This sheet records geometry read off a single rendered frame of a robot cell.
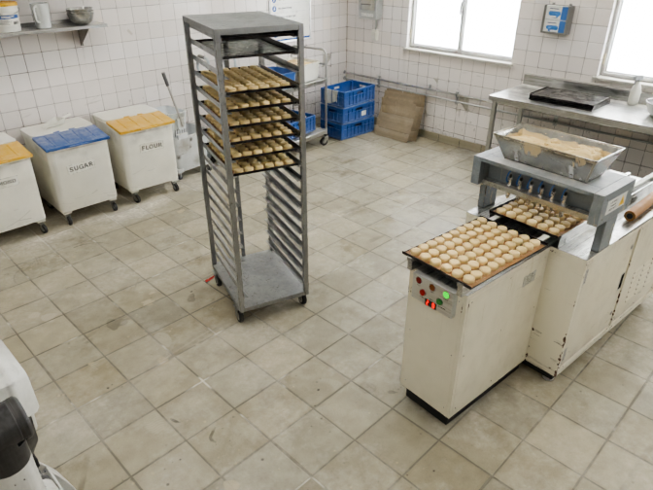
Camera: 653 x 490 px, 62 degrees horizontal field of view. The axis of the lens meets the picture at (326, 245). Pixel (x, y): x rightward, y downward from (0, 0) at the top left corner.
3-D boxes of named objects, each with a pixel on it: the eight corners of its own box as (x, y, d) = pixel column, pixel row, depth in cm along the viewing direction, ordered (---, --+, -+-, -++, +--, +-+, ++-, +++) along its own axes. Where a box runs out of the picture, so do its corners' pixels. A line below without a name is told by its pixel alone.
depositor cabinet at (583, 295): (553, 262, 425) (577, 160, 384) (649, 302, 377) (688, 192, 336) (450, 328, 353) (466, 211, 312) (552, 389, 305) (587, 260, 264)
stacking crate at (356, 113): (352, 110, 733) (352, 94, 723) (374, 116, 708) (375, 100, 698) (320, 119, 696) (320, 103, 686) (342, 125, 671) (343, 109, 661)
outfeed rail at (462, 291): (650, 181, 351) (653, 170, 348) (655, 182, 349) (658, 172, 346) (455, 295, 238) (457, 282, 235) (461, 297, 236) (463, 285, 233)
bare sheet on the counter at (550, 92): (530, 94, 514) (530, 92, 513) (548, 87, 539) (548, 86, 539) (594, 106, 478) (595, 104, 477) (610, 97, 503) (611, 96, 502)
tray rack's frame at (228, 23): (311, 303, 371) (306, 23, 283) (239, 324, 351) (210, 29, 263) (275, 260, 420) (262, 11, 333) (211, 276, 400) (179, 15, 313)
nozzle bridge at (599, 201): (498, 195, 331) (508, 142, 314) (618, 239, 282) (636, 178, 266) (465, 211, 312) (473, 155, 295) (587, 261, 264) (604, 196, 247)
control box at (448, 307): (415, 294, 264) (418, 269, 257) (455, 316, 248) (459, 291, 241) (410, 296, 262) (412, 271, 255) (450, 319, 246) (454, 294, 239)
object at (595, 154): (521, 136, 303) (523, 125, 300) (618, 162, 267) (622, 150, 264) (493, 147, 288) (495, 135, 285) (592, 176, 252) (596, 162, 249)
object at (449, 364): (474, 341, 341) (497, 213, 297) (523, 370, 318) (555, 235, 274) (397, 395, 301) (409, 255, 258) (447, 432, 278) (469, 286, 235)
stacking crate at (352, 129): (352, 124, 743) (353, 110, 733) (374, 131, 717) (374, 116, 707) (320, 133, 707) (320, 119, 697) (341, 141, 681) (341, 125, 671)
